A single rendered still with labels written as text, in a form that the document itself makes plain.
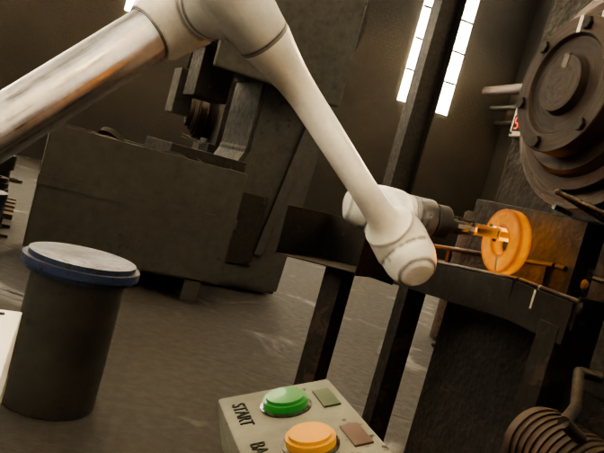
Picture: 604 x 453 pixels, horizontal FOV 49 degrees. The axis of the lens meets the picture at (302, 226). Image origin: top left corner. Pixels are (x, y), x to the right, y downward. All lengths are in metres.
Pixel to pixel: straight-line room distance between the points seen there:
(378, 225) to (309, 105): 0.26
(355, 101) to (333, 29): 7.95
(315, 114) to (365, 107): 10.75
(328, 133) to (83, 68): 0.45
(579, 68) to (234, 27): 0.66
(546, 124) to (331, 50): 2.67
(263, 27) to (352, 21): 2.90
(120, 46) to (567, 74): 0.85
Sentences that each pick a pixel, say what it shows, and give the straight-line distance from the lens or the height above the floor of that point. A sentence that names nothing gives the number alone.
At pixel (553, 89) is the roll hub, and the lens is 1.45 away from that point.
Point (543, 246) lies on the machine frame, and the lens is 1.64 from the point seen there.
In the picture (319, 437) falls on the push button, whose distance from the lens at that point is 0.53.
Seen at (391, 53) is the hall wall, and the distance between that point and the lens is 12.26.
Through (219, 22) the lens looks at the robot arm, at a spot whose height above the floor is 1.02.
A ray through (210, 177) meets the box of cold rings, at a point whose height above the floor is 0.67.
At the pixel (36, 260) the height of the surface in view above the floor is 0.42.
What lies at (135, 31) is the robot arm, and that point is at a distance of 1.28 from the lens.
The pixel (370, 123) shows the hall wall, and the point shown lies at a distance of 12.06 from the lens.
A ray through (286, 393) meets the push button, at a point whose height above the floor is 0.61.
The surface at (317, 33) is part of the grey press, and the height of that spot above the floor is 1.62.
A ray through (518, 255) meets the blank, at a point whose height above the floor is 0.76.
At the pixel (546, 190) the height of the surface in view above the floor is 0.91.
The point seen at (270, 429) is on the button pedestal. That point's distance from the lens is 0.58.
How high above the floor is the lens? 0.80
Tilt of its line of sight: 4 degrees down
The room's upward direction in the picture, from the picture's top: 15 degrees clockwise
